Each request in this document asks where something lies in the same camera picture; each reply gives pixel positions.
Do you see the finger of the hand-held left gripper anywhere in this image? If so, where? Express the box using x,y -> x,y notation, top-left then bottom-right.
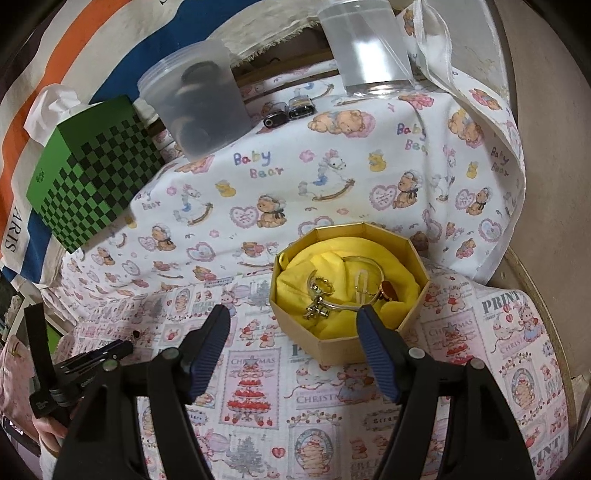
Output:
24,305 -> 56,393
54,340 -> 134,373

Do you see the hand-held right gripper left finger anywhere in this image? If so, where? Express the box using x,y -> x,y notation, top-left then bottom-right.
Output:
53,305 -> 232,480

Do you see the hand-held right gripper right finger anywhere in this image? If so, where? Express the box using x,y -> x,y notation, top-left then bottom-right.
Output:
356,305 -> 536,480

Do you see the yellow octagonal box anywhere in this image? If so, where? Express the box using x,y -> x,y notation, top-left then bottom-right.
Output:
269,222 -> 432,365

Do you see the silver bangle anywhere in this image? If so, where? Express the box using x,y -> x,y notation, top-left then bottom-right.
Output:
323,255 -> 386,309

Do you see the clear hair clip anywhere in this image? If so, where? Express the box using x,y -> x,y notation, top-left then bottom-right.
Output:
355,268 -> 371,306

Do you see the gold charm keyring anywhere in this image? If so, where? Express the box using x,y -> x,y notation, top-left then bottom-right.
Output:
302,270 -> 337,321

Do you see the person's left hand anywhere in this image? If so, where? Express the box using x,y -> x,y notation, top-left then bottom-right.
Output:
36,414 -> 70,454

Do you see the pink cloth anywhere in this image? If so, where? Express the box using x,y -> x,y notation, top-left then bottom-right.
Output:
0,335 -> 35,435

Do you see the pink patchwork print tablecloth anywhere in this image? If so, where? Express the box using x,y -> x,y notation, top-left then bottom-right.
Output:
41,268 -> 571,480

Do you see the yellow lining cloth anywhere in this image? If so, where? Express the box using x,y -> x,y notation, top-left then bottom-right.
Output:
279,237 -> 422,340

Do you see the green checkered tissue box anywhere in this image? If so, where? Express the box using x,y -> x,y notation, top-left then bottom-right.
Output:
26,95 -> 166,254

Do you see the bear print white cloth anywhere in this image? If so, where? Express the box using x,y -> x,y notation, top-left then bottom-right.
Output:
60,0 -> 528,324

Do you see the white tissue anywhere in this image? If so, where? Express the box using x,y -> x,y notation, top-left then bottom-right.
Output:
24,85 -> 83,144

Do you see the small black tube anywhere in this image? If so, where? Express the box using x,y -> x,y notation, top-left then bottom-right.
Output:
262,102 -> 291,131

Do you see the small silver case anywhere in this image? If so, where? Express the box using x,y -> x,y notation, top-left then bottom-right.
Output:
287,95 -> 319,120

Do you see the clear plastic container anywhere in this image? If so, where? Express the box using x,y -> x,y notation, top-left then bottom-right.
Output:
137,39 -> 250,158

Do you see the clear spray bottle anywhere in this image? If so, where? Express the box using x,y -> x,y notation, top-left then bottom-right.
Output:
318,0 -> 415,99

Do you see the striped printed cloth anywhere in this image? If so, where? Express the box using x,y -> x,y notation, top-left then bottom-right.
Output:
0,0 -> 333,287

